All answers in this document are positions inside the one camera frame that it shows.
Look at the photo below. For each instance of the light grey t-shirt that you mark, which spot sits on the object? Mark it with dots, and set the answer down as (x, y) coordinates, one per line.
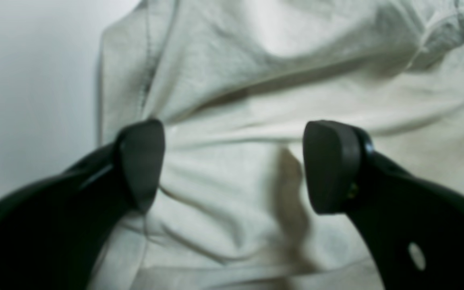
(234, 82)

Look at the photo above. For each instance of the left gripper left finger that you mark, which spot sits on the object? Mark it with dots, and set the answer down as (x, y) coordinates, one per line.
(52, 231)

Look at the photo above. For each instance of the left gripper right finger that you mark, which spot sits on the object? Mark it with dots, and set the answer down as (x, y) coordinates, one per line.
(413, 228)

